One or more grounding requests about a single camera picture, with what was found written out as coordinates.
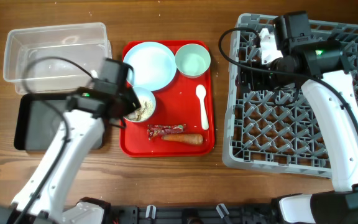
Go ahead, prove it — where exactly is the red candy wrapper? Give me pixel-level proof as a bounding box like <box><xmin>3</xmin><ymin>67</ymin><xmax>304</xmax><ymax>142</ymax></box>
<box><xmin>147</xmin><ymin>124</ymin><xmax>186</xmax><ymax>140</ymax></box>

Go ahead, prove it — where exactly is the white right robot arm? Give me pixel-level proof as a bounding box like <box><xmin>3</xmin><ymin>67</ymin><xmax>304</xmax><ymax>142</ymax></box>
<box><xmin>246</xmin><ymin>36</ymin><xmax>358</xmax><ymax>223</ymax></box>

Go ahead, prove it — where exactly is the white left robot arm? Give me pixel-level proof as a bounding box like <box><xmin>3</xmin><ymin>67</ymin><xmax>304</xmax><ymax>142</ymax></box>
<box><xmin>0</xmin><ymin>87</ymin><xmax>140</xmax><ymax>223</ymax></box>

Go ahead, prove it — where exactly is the grey dishwasher rack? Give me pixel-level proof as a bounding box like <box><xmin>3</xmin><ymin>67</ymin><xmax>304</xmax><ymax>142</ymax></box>
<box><xmin>223</xmin><ymin>13</ymin><xmax>358</xmax><ymax>178</ymax></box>

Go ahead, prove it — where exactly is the small bowl with food scraps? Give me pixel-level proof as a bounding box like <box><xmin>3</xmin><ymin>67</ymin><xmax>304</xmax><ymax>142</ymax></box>
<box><xmin>124</xmin><ymin>87</ymin><xmax>157</xmax><ymax>123</ymax></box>

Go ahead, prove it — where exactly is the red serving tray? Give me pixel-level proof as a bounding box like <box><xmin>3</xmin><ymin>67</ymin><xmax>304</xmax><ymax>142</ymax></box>
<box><xmin>119</xmin><ymin>39</ymin><xmax>216</xmax><ymax>157</ymax></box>

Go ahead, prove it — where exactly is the large white plate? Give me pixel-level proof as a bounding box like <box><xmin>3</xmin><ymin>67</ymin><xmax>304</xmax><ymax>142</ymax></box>
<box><xmin>123</xmin><ymin>42</ymin><xmax>177</xmax><ymax>91</ymax></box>

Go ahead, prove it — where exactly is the white plastic spoon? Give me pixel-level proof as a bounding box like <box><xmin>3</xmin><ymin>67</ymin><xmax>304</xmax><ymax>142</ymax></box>
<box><xmin>196</xmin><ymin>85</ymin><xmax>209</xmax><ymax>130</ymax></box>

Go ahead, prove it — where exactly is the pale green bowl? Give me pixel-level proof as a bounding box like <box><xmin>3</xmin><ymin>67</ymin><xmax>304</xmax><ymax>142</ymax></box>
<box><xmin>175</xmin><ymin>44</ymin><xmax>211</xmax><ymax>78</ymax></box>

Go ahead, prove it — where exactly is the clear plastic bin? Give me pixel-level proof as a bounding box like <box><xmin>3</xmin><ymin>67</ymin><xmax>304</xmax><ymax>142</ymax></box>
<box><xmin>3</xmin><ymin>22</ymin><xmax>112</xmax><ymax>95</ymax></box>

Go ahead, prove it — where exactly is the orange carrot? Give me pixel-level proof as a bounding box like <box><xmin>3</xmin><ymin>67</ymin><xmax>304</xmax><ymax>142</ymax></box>
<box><xmin>161</xmin><ymin>134</ymin><xmax>204</xmax><ymax>146</ymax></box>

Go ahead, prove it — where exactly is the black plastic tray bin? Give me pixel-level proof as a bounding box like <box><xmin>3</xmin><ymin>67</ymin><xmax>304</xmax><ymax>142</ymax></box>
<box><xmin>14</xmin><ymin>89</ymin><xmax>106</xmax><ymax>151</ymax></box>

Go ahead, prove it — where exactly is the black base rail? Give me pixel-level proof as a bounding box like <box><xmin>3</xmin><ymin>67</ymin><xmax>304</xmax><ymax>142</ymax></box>
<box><xmin>105</xmin><ymin>203</ymin><xmax>286</xmax><ymax>224</ymax></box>

